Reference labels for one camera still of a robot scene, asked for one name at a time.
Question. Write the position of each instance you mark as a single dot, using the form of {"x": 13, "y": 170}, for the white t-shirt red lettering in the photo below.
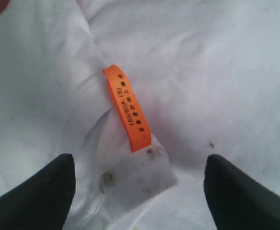
{"x": 140, "y": 93}

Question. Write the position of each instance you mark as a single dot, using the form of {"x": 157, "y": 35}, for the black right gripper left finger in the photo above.
{"x": 43, "y": 201}

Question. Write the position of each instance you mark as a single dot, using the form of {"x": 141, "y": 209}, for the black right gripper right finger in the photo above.
{"x": 236, "y": 201}

